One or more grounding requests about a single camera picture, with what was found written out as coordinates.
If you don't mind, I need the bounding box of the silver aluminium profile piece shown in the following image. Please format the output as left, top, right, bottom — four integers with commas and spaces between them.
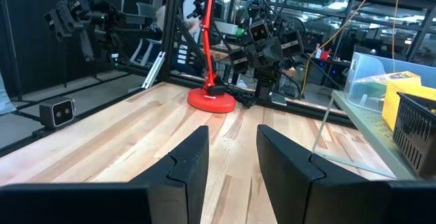
141, 50, 167, 89

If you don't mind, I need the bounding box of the small red box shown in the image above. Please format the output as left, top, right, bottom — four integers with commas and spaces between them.
315, 48, 332, 61

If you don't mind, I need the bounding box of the small black stereo camera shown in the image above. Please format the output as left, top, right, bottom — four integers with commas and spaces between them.
39, 96, 76, 130

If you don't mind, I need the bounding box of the red desk lamp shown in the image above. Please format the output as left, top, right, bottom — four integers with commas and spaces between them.
187, 0, 236, 114

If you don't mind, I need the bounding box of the black lamp cord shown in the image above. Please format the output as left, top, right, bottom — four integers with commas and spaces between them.
217, 84, 257, 109

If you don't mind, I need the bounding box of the person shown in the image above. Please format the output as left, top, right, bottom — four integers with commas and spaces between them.
153, 0, 202, 38

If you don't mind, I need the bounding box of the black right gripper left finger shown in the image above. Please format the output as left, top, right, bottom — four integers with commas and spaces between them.
0, 125, 211, 224

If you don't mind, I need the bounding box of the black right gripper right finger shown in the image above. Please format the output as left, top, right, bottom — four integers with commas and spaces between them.
255, 124, 436, 224

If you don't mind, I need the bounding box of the black slotted plastic basket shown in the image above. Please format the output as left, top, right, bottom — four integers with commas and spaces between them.
392, 92, 436, 180

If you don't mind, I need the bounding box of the clear plastic container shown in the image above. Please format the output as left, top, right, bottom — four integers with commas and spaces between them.
343, 52, 436, 113

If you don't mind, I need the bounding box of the green perforated metal shelf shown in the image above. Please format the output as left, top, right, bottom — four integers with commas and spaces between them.
311, 90, 436, 181

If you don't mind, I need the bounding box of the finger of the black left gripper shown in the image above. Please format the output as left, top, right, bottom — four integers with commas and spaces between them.
264, 42, 285, 67
247, 45, 266, 69

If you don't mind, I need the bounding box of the yellow hanging cable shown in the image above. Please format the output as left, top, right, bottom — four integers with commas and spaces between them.
299, 0, 382, 99
390, 0, 403, 61

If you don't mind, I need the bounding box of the black aluminium rig frame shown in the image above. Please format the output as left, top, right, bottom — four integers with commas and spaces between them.
0, 0, 436, 157

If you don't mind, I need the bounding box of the grey mounting plate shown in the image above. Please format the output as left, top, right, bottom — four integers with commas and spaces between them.
270, 93, 289, 107

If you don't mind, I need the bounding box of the grey office chair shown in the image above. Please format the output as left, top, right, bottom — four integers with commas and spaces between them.
131, 1, 163, 67

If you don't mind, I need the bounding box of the yellow slotted plastic basket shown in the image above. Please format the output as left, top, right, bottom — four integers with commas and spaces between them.
381, 78, 436, 132

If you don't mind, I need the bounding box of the black drawer cabinet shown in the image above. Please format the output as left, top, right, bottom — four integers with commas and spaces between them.
170, 39, 205, 77

